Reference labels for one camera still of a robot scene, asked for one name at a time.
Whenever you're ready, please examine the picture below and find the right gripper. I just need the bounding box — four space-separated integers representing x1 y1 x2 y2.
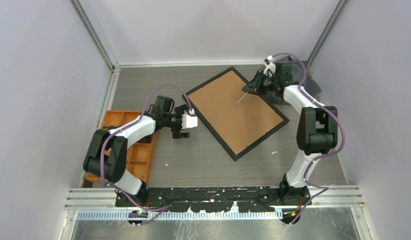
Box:
241 70 279 97

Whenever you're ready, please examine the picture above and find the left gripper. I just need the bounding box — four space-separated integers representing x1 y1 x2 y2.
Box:
164 105 190 138

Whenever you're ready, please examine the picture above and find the black picture frame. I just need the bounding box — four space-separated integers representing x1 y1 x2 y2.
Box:
186 66 289 162

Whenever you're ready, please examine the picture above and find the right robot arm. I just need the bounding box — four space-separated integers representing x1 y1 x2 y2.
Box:
242 60 338 206

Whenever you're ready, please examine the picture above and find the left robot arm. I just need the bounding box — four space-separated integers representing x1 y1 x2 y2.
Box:
82 95 198 207

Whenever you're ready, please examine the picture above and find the grey checked cloth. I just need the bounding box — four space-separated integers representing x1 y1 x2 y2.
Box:
260 55 323 107

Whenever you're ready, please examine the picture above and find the orange wooden divided tray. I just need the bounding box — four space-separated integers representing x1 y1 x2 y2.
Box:
83 110 157 183

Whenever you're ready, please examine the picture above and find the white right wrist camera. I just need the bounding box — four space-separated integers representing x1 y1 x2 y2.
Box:
263 55 276 78

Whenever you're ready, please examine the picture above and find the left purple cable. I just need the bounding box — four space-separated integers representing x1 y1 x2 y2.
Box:
100 83 196 227

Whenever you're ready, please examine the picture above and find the purple cable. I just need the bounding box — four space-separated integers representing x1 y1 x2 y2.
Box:
100 83 196 227
265 52 347 227

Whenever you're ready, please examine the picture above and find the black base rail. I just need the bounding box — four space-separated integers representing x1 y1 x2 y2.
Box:
115 186 311 213

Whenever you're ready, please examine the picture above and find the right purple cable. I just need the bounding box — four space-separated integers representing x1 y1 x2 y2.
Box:
265 52 347 227

